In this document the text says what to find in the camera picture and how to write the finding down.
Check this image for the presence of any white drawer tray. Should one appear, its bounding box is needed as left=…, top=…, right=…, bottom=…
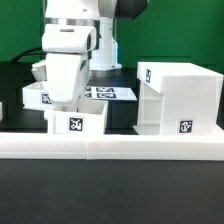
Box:
left=22, top=81, right=68, bottom=111
left=44, top=99, right=108, bottom=135

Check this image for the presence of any white U-shaped fence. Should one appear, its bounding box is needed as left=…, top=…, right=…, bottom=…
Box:
left=0, top=128, right=224, bottom=161

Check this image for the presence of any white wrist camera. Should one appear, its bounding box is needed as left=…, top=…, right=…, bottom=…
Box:
left=31, top=60, right=47, bottom=82

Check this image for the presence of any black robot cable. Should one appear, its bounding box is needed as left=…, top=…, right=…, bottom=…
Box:
left=10, top=48, right=46, bottom=64

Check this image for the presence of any white drawer cabinet box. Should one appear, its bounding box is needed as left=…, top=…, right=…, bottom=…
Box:
left=134, top=62, right=223, bottom=136

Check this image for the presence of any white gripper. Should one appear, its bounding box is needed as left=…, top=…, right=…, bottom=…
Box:
left=46, top=53, right=89, bottom=104

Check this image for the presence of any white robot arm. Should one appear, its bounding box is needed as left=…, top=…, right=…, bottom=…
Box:
left=42, top=0, right=149, bottom=105

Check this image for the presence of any paper sheet with markers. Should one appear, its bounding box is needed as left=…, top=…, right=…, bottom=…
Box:
left=85, top=86, right=137, bottom=101

